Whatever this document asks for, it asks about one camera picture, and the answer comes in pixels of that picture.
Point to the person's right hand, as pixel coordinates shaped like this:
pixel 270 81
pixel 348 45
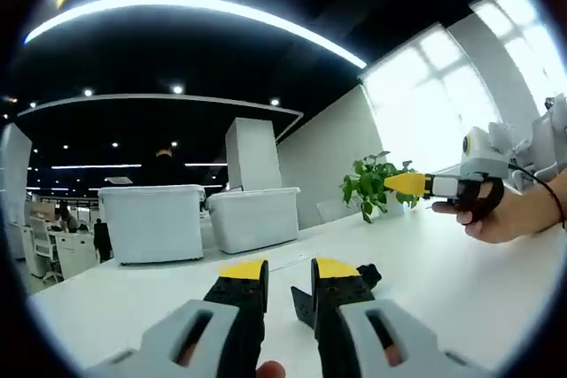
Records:
pixel 518 214

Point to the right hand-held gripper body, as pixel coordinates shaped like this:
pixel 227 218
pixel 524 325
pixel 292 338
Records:
pixel 483 156

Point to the curved ceiling light strip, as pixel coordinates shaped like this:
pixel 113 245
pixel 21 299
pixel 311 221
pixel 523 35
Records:
pixel 199 4

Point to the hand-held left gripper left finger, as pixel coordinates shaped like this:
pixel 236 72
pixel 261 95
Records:
pixel 195 329

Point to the white office desk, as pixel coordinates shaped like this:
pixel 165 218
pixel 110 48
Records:
pixel 75 252

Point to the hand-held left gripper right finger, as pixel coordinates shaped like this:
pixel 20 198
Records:
pixel 354 334

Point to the bright window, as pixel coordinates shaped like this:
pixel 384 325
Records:
pixel 425 103

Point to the person's left hand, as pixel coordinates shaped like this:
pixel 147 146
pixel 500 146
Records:
pixel 270 370

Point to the large white storage box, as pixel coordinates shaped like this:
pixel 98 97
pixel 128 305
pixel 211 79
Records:
pixel 150 223

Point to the grey office chair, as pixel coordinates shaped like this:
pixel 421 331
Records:
pixel 547 139

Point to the white office chair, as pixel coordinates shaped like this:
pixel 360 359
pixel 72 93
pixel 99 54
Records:
pixel 44 245

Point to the green potted plant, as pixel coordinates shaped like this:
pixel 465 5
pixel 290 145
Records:
pixel 370 183

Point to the white square pillar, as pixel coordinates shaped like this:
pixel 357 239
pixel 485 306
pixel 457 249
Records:
pixel 252 152

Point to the small white storage box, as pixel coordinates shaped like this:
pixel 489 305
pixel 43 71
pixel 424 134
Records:
pixel 257 221

